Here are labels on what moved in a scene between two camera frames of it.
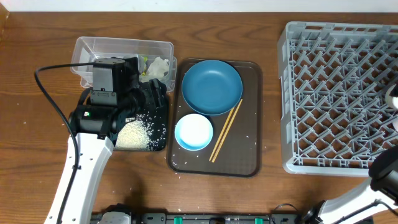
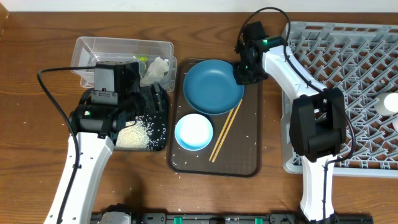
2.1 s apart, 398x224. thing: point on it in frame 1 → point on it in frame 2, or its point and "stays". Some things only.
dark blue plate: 212,87 stays
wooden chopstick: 226,130 stays
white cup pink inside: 391,98 → 395,123
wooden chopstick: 224,127 stays
